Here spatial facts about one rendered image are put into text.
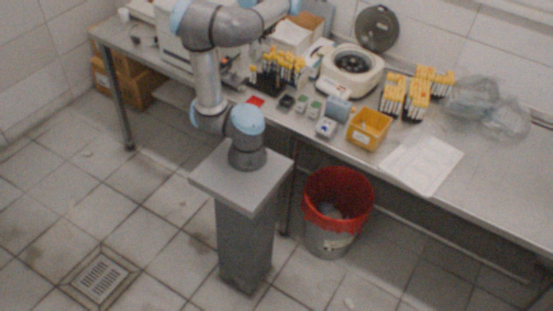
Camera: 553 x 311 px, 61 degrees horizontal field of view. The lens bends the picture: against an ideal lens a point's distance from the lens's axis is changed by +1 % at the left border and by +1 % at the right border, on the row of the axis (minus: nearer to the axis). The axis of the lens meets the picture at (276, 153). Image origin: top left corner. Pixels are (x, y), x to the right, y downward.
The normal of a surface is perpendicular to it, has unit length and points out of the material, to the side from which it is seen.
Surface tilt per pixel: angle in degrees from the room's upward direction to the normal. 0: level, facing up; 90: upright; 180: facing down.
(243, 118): 7
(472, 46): 90
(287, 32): 1
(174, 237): 0
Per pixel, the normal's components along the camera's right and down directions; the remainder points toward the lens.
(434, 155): 0.05, -0.66
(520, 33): -0.53, 0.61
